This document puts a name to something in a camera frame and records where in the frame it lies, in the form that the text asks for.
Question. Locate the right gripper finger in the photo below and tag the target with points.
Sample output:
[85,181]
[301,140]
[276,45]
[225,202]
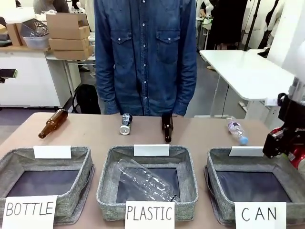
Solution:
[297,138]
[274,144]

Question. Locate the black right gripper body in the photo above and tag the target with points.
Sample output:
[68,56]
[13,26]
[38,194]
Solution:
[294,114]

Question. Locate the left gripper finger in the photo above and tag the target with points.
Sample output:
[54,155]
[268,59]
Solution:
[8,73]
[2,80]

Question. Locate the red drink can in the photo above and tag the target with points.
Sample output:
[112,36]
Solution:
[299,158]

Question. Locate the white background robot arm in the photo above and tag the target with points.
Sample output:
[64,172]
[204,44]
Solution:
[206,10]

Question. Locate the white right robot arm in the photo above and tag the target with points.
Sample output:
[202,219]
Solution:
[290,57]

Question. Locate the person's left forearm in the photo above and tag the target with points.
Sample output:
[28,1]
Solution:
[186,90]

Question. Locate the person's right forearm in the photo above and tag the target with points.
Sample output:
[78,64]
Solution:
[107,90]

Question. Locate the grey fabric basket can label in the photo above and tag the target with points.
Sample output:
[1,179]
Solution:
[214,171]

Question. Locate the white paper sign CAN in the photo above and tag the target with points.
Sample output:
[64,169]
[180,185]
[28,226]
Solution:
[259,214]

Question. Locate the grey fabric basket plastic label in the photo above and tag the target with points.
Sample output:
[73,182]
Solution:
[188,171]

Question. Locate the grey fabric basket bottle label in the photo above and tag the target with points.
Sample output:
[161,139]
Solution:
[78,162]

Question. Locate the dark blue silver can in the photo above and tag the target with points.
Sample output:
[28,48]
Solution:
[125,124]

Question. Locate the blank white card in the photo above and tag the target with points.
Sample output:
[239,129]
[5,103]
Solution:
[151,150]
[246,151]
[52,152]

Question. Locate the small cardboard box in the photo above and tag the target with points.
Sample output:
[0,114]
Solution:
[14,33]

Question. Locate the small purple-label plastic bottle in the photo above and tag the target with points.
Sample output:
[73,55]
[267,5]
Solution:
[236,130]

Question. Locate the clear plastic storage bin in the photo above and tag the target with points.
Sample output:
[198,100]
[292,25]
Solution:
[34,33]

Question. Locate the white desk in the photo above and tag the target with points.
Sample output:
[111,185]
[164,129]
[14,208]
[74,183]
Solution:
[245,71]

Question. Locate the flat cardboard box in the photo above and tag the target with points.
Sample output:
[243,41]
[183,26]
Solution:
[69,44]
[71,54]

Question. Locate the brown glass bottle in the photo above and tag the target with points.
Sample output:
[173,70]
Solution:
[53,122]
[167,127]

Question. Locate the large open cardboard box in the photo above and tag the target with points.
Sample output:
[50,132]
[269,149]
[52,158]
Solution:
[66,26]

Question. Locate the background person seated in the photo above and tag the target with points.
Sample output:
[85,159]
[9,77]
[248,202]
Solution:
[50,6]

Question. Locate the black backpack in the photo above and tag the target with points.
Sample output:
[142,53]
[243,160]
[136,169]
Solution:
[87,100]

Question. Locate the background person white and black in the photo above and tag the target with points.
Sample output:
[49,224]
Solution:
[274,23]

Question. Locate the black tripod pole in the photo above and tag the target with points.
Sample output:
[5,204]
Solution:
[252,23]

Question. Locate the background person in black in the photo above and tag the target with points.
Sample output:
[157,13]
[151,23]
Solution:
[226,23]

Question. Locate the white paper sign BOTTLE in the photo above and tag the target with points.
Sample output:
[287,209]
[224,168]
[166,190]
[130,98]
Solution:
[28,211]

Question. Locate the large clear plastic bottle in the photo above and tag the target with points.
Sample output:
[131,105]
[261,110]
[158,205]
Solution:
[145,181]

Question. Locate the person in denim shirt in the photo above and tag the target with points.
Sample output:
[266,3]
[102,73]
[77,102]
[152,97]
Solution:
[145,57]

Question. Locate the white paper sign PLASTIC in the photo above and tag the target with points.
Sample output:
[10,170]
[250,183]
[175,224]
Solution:
[149,213]

